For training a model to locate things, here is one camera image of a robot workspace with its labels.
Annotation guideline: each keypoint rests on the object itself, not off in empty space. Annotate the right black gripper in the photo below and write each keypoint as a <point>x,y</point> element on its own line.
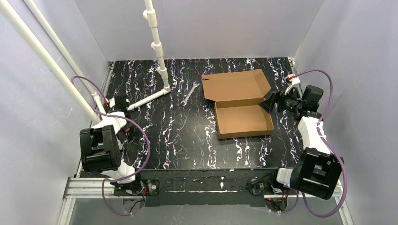
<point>278,100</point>

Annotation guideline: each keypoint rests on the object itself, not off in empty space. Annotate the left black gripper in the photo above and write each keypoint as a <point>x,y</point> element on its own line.
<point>121,102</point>

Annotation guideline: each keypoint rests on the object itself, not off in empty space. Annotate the brown cardboard box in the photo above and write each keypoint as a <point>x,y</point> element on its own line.
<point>236,97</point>

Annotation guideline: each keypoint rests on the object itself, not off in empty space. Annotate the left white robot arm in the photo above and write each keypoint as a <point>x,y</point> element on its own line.
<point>101,150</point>

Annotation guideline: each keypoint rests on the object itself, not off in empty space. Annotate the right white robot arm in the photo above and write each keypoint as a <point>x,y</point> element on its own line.
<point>318,169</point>

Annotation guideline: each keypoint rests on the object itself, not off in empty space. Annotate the silver wrench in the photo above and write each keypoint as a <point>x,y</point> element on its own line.
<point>194,86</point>

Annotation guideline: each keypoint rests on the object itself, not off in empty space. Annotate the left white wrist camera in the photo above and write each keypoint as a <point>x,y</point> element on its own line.
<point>109,102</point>

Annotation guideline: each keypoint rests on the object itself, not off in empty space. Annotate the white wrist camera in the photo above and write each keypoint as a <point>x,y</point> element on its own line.
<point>109,102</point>
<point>293,82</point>

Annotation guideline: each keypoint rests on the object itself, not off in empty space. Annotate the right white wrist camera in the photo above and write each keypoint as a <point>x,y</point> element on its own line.
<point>293,82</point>

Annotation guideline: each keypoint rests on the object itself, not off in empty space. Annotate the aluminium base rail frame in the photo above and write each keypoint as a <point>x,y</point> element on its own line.
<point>176,151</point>

